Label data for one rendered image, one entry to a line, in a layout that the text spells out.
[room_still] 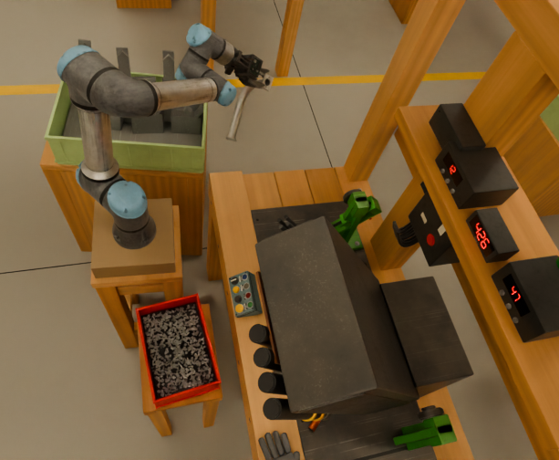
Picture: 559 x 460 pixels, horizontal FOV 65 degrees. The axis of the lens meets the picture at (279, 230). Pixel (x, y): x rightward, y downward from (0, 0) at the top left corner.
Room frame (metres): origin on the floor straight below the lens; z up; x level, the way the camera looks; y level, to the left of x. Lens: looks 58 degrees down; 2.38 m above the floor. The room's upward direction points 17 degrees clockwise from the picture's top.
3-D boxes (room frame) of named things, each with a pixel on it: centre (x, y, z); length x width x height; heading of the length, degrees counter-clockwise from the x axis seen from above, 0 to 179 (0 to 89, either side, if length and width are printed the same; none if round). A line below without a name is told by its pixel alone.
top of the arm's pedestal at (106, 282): (0.71, 0.50, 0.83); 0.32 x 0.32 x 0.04; 24
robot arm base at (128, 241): (0.71, 0.50, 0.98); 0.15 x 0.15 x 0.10
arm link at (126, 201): (0.71, 0.51, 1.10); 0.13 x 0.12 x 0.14; 64
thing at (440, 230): (0.77, -0.44, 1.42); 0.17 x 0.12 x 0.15; 27
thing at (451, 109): (0.94, -0.37, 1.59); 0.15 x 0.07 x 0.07; 27
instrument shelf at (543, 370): (0.70, -0.54, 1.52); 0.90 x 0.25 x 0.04; 27
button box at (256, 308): (0.61, 0.05, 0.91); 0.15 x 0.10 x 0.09; 27
